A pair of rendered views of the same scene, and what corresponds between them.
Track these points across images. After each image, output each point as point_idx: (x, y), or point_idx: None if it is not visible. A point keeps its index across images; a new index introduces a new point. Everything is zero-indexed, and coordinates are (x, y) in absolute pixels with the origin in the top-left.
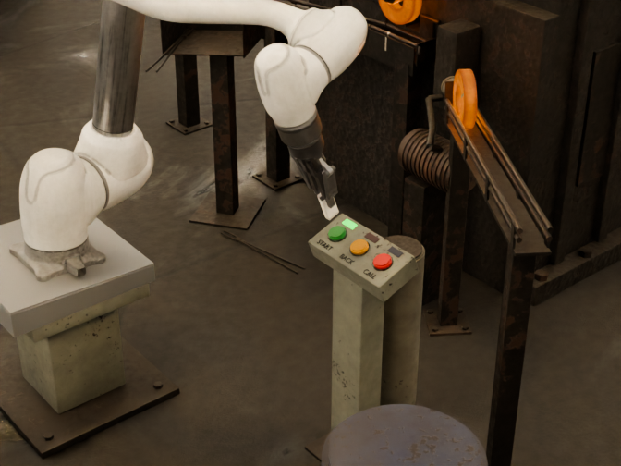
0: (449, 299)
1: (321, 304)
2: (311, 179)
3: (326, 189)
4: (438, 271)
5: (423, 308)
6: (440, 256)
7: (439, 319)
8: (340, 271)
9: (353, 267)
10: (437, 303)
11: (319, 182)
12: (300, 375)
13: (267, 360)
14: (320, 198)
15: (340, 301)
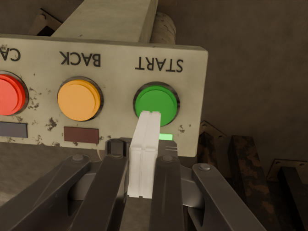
0: (202, 151)
1: (302, 95)
2: (154, 207)
3: (32, 194)
4: (231, 167)
5: (228, 138)
6: (233, 179)
7: (207, 135)
8: (106, 41)
9: (47, 47)
10: (224, 146)
11: (78, 211)
12: (256, 14)
13: (299, 7)
14: (122, 144)
15: (123, 17)
